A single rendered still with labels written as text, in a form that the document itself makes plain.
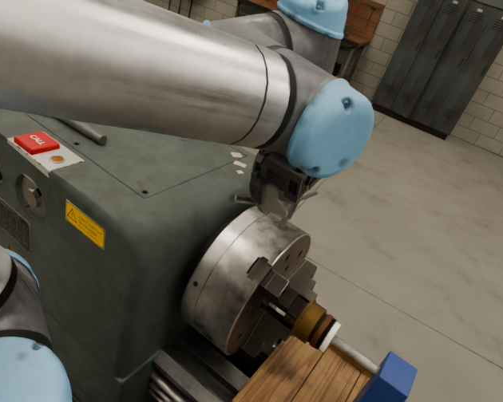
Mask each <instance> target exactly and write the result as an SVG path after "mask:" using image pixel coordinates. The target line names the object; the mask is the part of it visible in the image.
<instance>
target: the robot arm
mask: <svg viewBox="0 0 503 402"><path fill-rule="evenodd" d="M277 7H278V10H272V11H268V12H266V13H262V14H253V15H248V16H243V17H237V18H227V19H222V20H216V21H209V20H205V21H204V22H203V23H200V22H197V21H195V20H192V19H190V18H186V17H185V16H182V15H179V14H176V13H173V12H172V11H169V10H166V9H163V8H161V7H159V6H155V5H153V4H151V3H148V2H145V1H142V0H0V109H3V110H9V111H14V112H24V113H29V114H34V115H40V116H49V117H55V118H60V119H66V120H75V121H80V122H86V123H91V124H101V125H107V126H112V127H118V128H127V129H132V130H138V131H143V132H153V133H158V134H164V135H169V136H179V137H184V138H189V139H195V140H205V141H210V142H216V143H221V144H230V145H236V146H241V147H247V148H254V149H260V150H259V151H258V153H257V154H256V157H255V161H254V164H253V168H252V172H251V181H250V186H249V191H250V193H251V197H252V199H253V200H254V201H255V205H256V206H257V207H258V208H259V210H260V211H261V212H262V213H264V214H265V215H268V214H269V213H270V212H272V213H275V214H277V215H280V216H283V217H286V216H287V215H288V211H287V208H286V207H285V206H284V205H283V204H282V203H281V202H280V201H283V202H286V203H290V204H294V205H297V204H299V202H300V197H301V196H302V195H303V194H304V193H305V192H306V191H307V190H310V189H311V188H312V187H313V186H314V185H315V184H316V183H317V182H318V181H319V179H321V178H327V177H330V176H333V175H336V174H338V173H340V172H341V171H343V170H344V169H346V168H347V167H349V166H350V165H351V164H352V163H353V162H354V161H355V160H356V159H357V158H358V157H359V155H360V154H361V153H362V150H363V149H364V147H365V146H366V144H367V143H368V141H369V139H370V136H371V133H372V131H373V127H374V110H373V107H372V105H371V103H370V102H369V100H368V99H367V98H366V97H365V96H363V95H362V94H361V93H360V92H358V91H357V90H355V89H353V88H352V87H350V84H349V82H348V81H346V80H344V79H342V78H337V77H334V76H333V75H332V73H333V70H334V67H335V62H336V58H337V55H338V51H339V47H340V43H341V40H342V39H343V36H344V33H343V31H344V27H345V24H346V19H347V9H348V1H347V0H279V1H278V2H277ZM0 402H72V392H71V387H70V383H69V378H68V377H67V373H66V371H65V368H64V366H63V364H62V363H61V361H60V360H59V358H58V357H57V356H56V355H55V354H54V353H53V346H52V343H51V340H50V334H49V330H48V327H47V324H46V318H45V314H44V311H43V308H42V302H41V292H40V287H39V284H38V280H37V278H36V276H35V274H34V272H33V271H32V269H31V267H30V265H29V264H28V263H27V261H26V260H25V259H24V258H22V257H21V256H20V255H18V254H16V253H15V252H13V251H12V250H8V249H4V248H3V247H1V246H0Z"/></svg>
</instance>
